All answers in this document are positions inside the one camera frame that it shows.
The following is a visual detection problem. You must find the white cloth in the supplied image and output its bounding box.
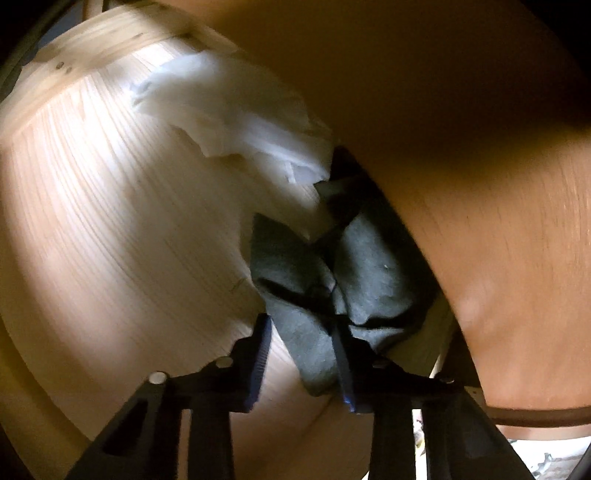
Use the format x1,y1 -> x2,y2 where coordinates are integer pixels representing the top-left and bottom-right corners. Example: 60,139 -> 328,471
130,48 -> 335,232

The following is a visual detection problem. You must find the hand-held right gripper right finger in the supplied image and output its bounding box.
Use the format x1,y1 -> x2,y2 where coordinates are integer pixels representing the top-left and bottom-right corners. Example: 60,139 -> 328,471
330,318 -> 541,480

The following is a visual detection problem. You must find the grey floral bed cover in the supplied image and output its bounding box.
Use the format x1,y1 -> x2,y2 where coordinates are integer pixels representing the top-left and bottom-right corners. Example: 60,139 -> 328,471
508,436 -> 591,480

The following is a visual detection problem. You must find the dark grey cloth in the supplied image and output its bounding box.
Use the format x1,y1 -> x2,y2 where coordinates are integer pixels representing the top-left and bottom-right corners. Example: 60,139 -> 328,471
250,145 -> 441,398

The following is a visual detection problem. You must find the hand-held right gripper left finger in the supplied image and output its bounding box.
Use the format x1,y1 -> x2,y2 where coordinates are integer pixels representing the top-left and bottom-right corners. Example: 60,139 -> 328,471
65,314 -> 273,480

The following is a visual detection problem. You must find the wooden nightstand drawer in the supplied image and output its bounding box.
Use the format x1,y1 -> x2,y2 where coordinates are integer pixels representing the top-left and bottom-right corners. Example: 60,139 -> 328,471
0,0 -> 591,480

